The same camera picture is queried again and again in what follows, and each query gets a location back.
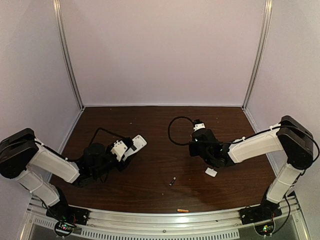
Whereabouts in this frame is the right black braided cable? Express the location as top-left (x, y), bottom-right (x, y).
top-left (167, 116), bottom-right (311, 146)

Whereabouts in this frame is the black braided cable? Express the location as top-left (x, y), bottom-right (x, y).
top-left (167, 116), bottom-right (311, 146)
top-left (34, 127), bottom-right (131, 161)

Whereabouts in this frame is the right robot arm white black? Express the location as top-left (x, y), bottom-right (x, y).
top-left (188, 115), bottom-right (319, 209)

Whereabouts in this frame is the front aluminium rail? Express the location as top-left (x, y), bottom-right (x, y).
top-left (24, 202), bottom-right (308, 240)

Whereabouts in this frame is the white battery cover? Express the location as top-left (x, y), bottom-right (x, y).
top-left (205, 167), bottom-right (218, 178)

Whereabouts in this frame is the left aluminium frame post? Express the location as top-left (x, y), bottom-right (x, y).
top-left (52, 0), bottom-right (85, 110)

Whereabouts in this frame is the black orange battery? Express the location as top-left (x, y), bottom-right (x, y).
top-left (169, 177), bottom-right (176, 186)

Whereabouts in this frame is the right aluminium frame post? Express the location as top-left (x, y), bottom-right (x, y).
top-left (242, 0), bottom-right (273, 111)

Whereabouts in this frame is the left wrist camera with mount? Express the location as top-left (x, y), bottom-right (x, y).
top-left (110, 140), bottom-right (129, 162)

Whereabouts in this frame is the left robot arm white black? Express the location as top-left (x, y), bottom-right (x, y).
top-left (0, 128), bottom-right (147, 207)

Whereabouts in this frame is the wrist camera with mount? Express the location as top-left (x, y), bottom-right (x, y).
top-left (110, 140), bottom-right (129, 162)
top-left (193, 119), bottom-right (206, 132)

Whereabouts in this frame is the white red remote control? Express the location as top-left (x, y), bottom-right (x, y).
top-left (123, 134), bottom-right (147, 162)

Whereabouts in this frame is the aluminium frame post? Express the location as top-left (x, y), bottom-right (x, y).
top-left (242, 0), bottom-right (273, 111)
top-left (52, 0), bottom-right (85, 110)

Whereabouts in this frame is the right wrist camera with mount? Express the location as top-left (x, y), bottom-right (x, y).
top-left (193, 119), bottom-right (206, 132)

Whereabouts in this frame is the left black braided cable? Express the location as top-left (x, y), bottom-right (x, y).
top-left (34, 127), bottom-right (131, 161)

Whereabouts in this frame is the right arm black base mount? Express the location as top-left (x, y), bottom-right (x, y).
top-left (239, 205), bottom-right (282, 238)

